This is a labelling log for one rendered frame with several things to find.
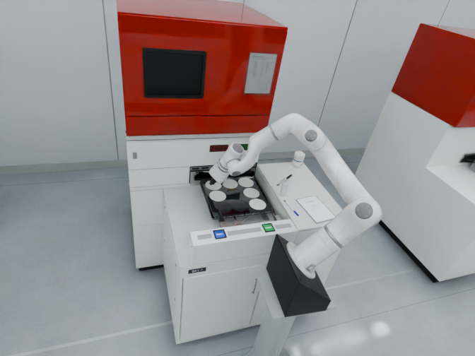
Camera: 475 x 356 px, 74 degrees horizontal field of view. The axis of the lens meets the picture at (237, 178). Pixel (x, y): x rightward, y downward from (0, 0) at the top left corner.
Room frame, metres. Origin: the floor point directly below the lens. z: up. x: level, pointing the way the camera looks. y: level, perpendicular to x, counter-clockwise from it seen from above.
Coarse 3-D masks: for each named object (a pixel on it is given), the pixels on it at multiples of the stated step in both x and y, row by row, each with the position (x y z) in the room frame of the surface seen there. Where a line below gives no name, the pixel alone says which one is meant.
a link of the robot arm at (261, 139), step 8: (264, 128) 1.46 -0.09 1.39; (256, 136) 1.43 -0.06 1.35; (264, 136) 1.41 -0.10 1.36; (272, 136) 1.41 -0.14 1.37; (256, 144) 1.40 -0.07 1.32; (264, 144) 1.41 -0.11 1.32; (248, 152) 1.37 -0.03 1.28; (256, 152) 1.39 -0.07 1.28; (232, 160) 1.38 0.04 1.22; (248, 160) 1.35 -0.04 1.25; (256, 160) 1.39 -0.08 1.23; (232, 168) 1.34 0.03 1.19; (240, 168) 1.34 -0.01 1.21; (248, 168) 1.35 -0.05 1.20
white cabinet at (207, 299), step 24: (168, 216) 1.33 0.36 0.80; (168, 240) 1.31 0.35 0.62; (168, 264) 1.30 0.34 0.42; (216, 264) 1.05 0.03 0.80; (240, 264) 1.10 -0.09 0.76; (264, 264) 1.16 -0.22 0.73; (168, 288) 1.28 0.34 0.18; (192, 288) 1.00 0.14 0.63; (216, 288) 1.06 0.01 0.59; (240, 288) 1.11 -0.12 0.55; (192, 312) 1.01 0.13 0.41; (216, 312) 1.06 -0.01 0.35; (240, 312) 1.13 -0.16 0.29; (192, 336) 1.01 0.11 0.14
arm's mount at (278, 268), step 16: (272, 256) 1.03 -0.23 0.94; (288, 256) 0.94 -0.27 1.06; (272, 272) 1.00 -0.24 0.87; (288, 272) 0.88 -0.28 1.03; (288, 288) 0.85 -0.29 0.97; (304, 288) 0.82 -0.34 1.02; (320, 288) 0.90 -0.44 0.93; (288, 304) 0.81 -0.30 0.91; (304, 304) 0.83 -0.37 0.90; (320, 304) 0.86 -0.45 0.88
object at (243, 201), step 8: (256, 184) 1.64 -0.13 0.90; (208, 192) 1.48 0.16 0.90; (224, 192) 1.51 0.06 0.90; (232, 192) 1.52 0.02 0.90; (240, 192) 1.54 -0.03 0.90; (224, 200) 1.44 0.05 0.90; (232, 200) 1.45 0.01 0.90; (240, 200) 1.46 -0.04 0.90; (248, 200) 1.47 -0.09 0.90; (264, 200) 1.50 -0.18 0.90; (216, 208) 1.35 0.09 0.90; (224, 208) 1.36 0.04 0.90; (232, 208) 1.37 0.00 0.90; (240, 208) 1.39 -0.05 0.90; (248, 208) 1.40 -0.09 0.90; (264, 208) 1.42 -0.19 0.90; (216, 216) 1.29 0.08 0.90
